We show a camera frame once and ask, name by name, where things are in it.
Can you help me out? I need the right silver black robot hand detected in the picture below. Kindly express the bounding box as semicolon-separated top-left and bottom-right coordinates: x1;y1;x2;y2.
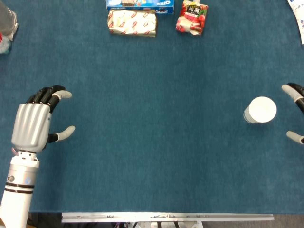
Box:
281;83;304;145

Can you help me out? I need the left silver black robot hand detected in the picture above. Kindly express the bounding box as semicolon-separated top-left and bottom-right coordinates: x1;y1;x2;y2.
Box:
11;85;76;153

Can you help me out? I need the white paper cup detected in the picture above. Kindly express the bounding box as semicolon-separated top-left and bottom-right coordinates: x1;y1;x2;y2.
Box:
243;96;277;124

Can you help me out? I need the white printed plastic bag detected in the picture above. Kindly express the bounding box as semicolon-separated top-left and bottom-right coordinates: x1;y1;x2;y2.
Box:
286;0;304;45

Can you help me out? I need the red label soda bottle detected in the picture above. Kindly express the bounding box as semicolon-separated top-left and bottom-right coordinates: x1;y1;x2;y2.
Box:
0;32;12;55

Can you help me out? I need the clear plastic bottle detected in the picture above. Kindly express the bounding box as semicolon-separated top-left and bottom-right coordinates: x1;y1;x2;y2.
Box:
0;0;19;40

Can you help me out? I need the blue felt table cloth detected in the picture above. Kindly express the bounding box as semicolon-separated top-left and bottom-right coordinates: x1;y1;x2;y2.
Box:
0;0;304;213

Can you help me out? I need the red fruit jelly pouch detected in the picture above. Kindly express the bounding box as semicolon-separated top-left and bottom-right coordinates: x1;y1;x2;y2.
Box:
175;0;209;36

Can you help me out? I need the cream red printed snack pack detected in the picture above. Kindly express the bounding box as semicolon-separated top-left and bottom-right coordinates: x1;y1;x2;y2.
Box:
107;9;157;38

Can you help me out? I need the blue Oreo cookie box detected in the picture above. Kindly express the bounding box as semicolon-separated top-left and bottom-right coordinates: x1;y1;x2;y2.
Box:
105;0;175;14

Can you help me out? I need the aluminium profile rail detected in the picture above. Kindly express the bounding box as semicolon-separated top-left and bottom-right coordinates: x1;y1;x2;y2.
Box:
61;212;275;223

